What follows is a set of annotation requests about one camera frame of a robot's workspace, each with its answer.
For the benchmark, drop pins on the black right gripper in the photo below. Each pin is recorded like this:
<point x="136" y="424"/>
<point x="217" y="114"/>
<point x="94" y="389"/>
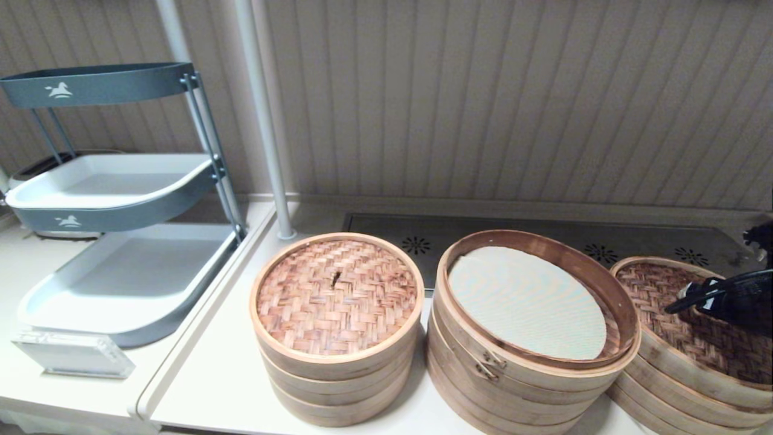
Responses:
<point x="749" y="305"/>

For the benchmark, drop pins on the large woven bamboo steamer lid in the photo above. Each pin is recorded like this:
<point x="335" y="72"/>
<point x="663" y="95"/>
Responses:
<point x="646" y="290"/>

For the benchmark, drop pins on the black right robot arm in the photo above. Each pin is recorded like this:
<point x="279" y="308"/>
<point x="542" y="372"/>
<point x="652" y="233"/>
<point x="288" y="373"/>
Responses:
<point x="762" y="238"/>

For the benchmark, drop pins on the large bamboo steamer basket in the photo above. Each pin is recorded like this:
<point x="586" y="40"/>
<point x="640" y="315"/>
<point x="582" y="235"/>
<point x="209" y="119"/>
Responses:
<point x="501" y="417"/>
<point x="652" y="411"/>
<point x="531" y="382"/>

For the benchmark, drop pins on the white round steamer liner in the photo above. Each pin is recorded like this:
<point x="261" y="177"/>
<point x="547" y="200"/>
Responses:
<point x="525" y="302"/>

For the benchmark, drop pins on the small woven bamboo steamer lid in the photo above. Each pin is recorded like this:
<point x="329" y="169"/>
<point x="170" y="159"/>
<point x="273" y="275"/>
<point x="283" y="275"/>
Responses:
<point x="335" y="296"/>

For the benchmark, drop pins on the small bamboo steamer basket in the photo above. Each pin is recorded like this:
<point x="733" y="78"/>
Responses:
<point x="338" y="389"/>
<point x="338" y="417"/>

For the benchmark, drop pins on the dark steel drain tray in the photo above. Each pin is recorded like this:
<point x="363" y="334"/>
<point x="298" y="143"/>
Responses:
<point x="652" y="241"/>

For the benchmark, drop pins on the white round support pole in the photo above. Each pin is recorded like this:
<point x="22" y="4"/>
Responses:
<point x="172" y="30"/>
<point x="260" y="90"/>

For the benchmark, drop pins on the grey storage rack tray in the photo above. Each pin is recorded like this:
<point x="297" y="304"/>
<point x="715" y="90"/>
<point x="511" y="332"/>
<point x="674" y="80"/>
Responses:
<point x="121" y="84"/>
<point x="133" y="277"/>
<point x="109" y="179"/>

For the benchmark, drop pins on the clear acrylic sign holder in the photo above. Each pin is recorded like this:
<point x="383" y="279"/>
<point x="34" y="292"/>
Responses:
<point x="72" y="355"/>

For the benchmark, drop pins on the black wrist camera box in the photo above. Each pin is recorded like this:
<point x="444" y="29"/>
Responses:
<point x="700" y="290"/>

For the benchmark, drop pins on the grey metal rack frame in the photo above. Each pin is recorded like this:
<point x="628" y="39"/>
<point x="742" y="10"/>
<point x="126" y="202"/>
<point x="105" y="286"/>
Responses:
<point x="218" y="173"/>

